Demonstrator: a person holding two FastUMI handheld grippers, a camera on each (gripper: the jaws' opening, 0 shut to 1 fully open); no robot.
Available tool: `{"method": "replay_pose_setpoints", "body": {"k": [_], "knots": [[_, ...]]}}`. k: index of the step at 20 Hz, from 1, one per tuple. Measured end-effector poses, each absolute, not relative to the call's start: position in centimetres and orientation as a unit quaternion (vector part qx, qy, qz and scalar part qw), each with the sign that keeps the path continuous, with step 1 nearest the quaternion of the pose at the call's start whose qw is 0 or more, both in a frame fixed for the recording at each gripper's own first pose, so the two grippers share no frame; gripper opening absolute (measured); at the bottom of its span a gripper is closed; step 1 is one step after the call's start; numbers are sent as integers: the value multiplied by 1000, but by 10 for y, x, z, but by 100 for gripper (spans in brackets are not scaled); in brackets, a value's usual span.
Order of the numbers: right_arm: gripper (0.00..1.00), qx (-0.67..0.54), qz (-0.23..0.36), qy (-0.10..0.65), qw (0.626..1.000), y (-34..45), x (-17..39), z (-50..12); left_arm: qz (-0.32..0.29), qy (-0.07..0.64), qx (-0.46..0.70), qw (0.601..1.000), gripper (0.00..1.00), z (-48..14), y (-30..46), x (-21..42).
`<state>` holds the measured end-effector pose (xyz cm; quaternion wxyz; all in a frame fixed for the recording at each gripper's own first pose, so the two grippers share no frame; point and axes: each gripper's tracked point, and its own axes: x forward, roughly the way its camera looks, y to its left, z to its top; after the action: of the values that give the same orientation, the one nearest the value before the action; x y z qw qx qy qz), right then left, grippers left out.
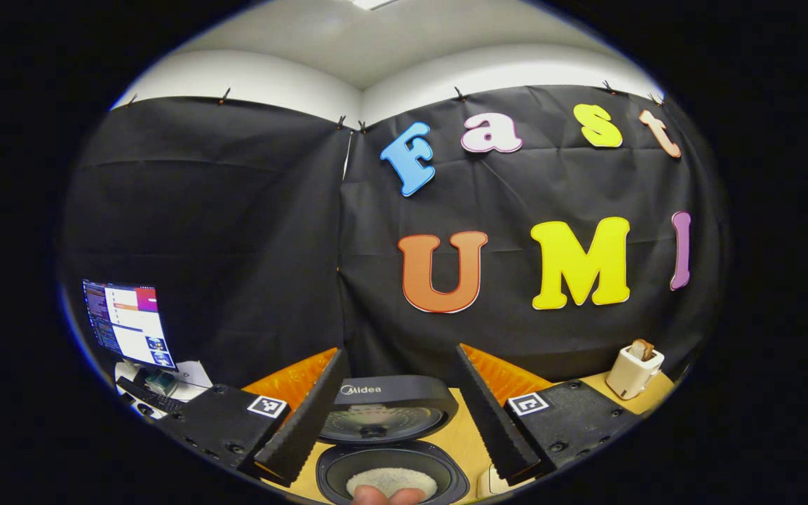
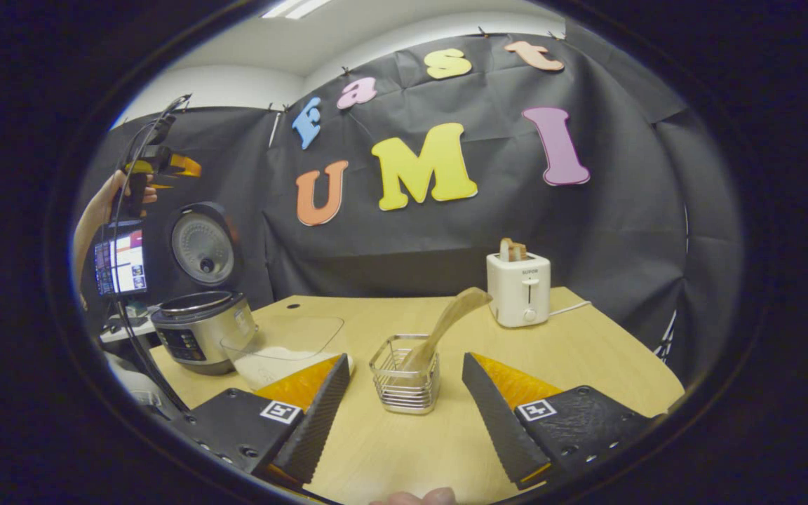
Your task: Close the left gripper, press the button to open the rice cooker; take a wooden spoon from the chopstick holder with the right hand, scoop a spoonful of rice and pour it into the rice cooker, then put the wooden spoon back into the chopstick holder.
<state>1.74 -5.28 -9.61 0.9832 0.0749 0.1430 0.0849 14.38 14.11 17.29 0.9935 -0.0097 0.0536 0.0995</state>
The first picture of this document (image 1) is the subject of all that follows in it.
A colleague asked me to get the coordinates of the black and silver rice cooker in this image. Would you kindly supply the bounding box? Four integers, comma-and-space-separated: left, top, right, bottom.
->
315, 375, 470, 505

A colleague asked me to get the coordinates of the computer monitor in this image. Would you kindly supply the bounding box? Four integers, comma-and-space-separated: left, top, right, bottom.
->
83, 279, 177, 370

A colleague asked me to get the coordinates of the white toaster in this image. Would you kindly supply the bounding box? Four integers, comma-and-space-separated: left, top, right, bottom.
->
605, 345, 666, 400

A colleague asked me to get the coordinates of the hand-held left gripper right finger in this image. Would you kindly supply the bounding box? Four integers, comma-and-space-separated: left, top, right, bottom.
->
454, 344, 642, 485

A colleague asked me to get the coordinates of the white side table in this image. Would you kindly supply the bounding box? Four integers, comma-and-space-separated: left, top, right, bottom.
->
115, 361, 212, 422

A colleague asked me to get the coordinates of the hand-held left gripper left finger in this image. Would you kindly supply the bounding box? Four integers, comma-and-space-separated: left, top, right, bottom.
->
166, 347, 350, 486

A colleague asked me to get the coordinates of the white rice heap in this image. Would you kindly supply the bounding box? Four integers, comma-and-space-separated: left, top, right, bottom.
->
346, 468, 438, 500

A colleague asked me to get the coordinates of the black keyboard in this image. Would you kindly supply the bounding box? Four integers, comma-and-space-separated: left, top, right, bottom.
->
116, 377, 187, 415

